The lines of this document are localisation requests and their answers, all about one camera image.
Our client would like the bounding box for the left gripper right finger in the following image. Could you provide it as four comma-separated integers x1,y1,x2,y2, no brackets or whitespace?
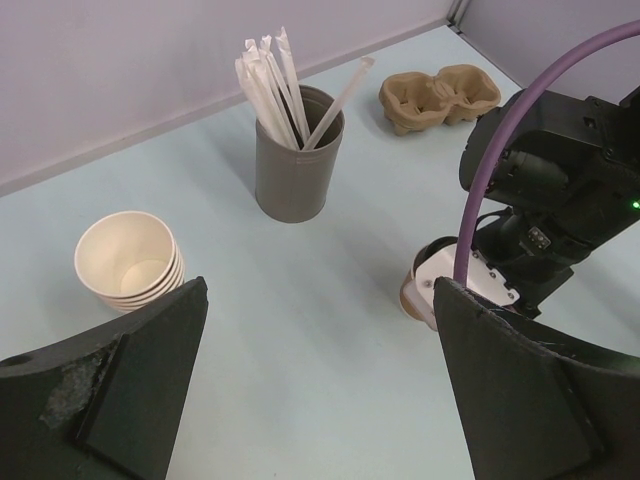
434,277,639,479

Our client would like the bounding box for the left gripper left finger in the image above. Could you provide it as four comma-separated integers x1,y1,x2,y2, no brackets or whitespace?
1,277,208,479

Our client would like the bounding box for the single brown paper cup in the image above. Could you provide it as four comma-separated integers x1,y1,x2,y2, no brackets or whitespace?
399,236,457,331

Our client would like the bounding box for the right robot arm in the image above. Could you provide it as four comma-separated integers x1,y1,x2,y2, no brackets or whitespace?
472,91,639,318

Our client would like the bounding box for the stack of brown paper cups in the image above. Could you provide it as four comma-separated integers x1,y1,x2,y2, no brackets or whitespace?
74,211,186,313

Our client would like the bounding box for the grey stirrer holder cup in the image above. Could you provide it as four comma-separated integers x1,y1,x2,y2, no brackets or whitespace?
255,113,345,223

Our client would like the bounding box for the white wrapped stirrers bundle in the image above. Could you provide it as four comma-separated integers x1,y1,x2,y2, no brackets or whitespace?
234,29,375,151

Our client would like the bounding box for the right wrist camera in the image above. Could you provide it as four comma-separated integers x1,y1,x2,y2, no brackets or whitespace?
407,247,524,334

